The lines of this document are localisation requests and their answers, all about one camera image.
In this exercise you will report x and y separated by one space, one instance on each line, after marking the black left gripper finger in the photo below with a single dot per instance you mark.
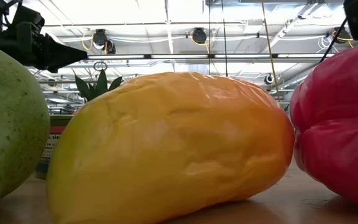
57 46
57 60

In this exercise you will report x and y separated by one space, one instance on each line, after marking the snake plant in white pot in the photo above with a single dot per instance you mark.
99 85

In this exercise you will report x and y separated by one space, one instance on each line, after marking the green pear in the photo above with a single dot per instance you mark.
8 124

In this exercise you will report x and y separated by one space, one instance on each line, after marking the silver tin can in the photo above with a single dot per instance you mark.
53 146

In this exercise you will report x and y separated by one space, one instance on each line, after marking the yellow orange mango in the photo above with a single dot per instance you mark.
166 149

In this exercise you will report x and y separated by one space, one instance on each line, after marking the red bell pepper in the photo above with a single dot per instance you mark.
340 130

